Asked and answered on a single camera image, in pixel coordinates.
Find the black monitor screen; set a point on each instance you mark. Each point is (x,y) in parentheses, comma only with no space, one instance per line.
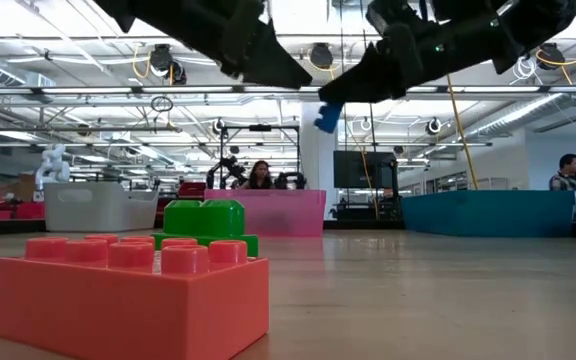
(360,170)

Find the green toy brick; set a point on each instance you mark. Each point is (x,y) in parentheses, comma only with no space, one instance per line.
(203,220)

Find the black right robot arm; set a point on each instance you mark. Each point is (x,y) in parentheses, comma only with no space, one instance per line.
(548,20)

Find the person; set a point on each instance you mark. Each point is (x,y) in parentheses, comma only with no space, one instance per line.
(570,182)
(259,177)

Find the orange toy brick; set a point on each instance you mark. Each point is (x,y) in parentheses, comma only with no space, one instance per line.
(128,310)

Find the brown cardboard box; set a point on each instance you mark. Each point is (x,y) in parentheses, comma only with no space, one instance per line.
(18,189)

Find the blue toy brick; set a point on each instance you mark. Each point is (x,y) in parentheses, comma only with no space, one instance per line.
(328,120)

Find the red storage box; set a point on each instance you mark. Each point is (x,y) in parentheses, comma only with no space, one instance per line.
(192,190)

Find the pink plastic bin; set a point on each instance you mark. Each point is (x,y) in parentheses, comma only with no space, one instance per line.
(288,212)

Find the black background robot rig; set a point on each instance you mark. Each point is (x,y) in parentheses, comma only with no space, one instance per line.
(228,167)

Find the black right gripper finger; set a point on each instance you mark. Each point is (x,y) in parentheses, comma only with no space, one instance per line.
(378,75)

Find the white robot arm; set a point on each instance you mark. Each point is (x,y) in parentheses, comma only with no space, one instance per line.
(53,167)

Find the blue plastic bin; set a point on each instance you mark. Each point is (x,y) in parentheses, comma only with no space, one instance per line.
(488,215)

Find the white plastic bin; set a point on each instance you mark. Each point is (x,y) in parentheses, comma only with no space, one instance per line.
(98,207)

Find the red crate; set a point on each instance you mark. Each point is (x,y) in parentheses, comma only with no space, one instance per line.
(28,210)

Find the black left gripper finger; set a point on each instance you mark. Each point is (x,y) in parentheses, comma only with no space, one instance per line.
(278,65)

